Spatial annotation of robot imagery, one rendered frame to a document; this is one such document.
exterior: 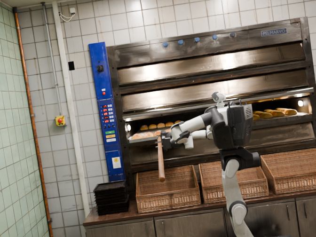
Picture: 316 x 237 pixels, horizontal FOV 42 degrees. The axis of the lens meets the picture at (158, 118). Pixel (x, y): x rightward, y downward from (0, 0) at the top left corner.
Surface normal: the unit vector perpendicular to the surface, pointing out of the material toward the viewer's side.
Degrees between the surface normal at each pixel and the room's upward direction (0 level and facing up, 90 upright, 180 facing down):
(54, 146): 90
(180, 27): 90
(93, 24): 90
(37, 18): 90
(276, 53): 70
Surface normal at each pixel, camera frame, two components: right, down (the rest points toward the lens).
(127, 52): -0.03, 0.06
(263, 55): -0.07, -0.29
